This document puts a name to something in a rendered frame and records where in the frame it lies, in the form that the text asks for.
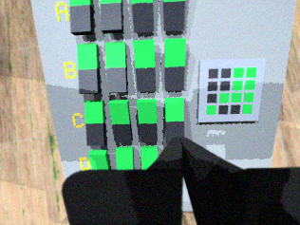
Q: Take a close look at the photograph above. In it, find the grey switch panel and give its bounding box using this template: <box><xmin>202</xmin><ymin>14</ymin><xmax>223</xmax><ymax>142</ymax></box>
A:
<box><xmin>30</xmin><ymin>0</ymin><xmax>296</xmax><ymax>179</ymax></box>

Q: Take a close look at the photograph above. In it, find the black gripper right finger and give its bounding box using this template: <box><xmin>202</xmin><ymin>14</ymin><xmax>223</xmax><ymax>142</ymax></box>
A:
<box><xmin>180</xmin><ymin>138</ymin><xmax>300</xmax><ymax>225</ymax></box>

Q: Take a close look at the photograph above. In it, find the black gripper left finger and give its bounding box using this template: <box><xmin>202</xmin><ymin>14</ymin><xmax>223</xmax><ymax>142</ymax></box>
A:
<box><xmin>62</xmin><ymin>138</ymin><xmax>183</xmax><ymax>225</ymax></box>

